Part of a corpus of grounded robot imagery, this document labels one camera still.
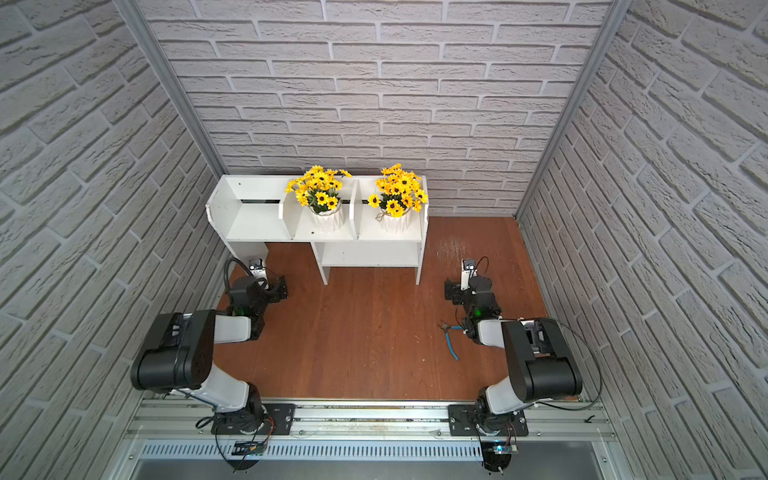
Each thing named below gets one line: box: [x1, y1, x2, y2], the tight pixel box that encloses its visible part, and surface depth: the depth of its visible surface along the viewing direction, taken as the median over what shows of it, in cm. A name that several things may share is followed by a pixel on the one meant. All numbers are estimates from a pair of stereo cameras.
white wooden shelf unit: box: [206, 174, 428, 285], surface depth 83 cm
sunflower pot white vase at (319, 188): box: [284, 165, 352, 233], surface depth 75 cm
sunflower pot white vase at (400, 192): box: [367, 163, 429, 234], surface depth 74 cm
